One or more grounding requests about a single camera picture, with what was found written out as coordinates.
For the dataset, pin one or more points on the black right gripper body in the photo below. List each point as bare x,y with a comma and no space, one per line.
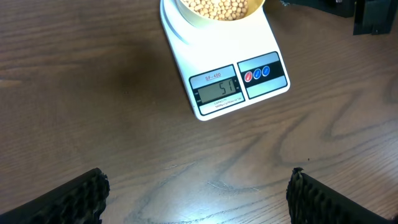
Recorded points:
373,17

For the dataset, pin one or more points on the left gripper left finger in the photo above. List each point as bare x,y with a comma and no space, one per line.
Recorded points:
81,200

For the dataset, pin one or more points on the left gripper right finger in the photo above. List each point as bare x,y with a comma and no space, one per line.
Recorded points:
312,202

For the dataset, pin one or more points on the soybeans in bowl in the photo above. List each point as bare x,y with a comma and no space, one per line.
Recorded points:
220,10

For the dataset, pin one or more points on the pale yellow plastic bowl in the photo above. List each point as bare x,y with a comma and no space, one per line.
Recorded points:
200,22

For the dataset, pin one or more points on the white digital kitchen scale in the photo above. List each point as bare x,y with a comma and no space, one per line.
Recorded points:
225,68

